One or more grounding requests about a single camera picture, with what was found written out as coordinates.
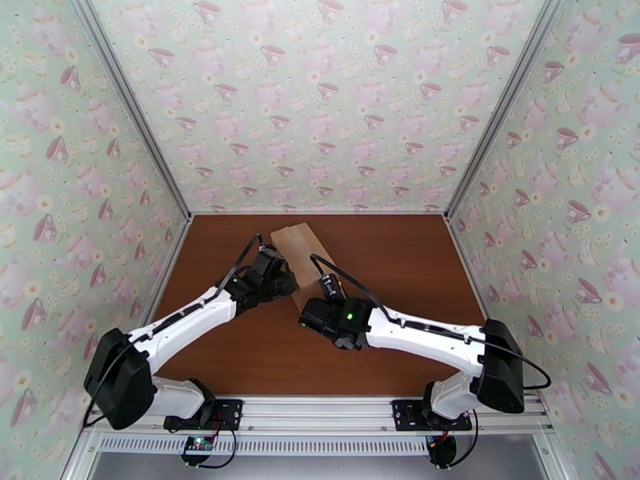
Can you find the brown cardboard express box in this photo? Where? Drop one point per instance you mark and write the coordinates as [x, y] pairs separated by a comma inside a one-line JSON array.
[[305, 253]]

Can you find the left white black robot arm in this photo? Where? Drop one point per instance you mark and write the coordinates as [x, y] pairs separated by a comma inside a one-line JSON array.
[[185, 323]]

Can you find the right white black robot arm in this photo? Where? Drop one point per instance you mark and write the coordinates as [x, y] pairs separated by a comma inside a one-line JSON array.
[[425, 336]]

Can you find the black round adapter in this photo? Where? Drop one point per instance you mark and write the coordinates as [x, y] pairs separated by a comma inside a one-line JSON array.
[[442, 451]]

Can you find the circuit board with green light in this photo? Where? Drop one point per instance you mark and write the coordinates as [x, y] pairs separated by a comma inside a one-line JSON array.
[[197, 445]]

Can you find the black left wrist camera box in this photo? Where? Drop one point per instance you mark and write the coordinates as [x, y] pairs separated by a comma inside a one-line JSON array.
[[269, 261]]

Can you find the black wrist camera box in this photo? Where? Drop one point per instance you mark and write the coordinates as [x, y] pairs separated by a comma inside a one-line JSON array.
[[330, 288], [269, 261]]

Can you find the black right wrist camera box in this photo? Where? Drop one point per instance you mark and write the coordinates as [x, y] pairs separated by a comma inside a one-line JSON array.
[[330, 288]]

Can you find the aluminium table back rail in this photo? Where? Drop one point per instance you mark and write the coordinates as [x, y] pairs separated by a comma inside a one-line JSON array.
[[320, 213]]

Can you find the aluminium table side rail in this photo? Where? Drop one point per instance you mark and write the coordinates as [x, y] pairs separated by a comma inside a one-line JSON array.
[[180, 241], [457, 241]]

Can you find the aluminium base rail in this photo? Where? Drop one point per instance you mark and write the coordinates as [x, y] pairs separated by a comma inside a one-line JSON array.
[[320, 413]]

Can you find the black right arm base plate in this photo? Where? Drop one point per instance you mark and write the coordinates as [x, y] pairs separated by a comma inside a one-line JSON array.
[[405, 413]]

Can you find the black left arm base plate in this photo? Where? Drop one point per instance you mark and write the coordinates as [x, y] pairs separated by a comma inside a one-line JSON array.
[[230, 413]]

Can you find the aluminium corner post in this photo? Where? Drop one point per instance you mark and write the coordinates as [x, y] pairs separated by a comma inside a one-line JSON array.
[[507, 101], [130, 101]]

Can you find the aluminium frame leg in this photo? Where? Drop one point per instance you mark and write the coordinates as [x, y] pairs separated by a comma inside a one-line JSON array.
[[552, 458], [80, 458]]

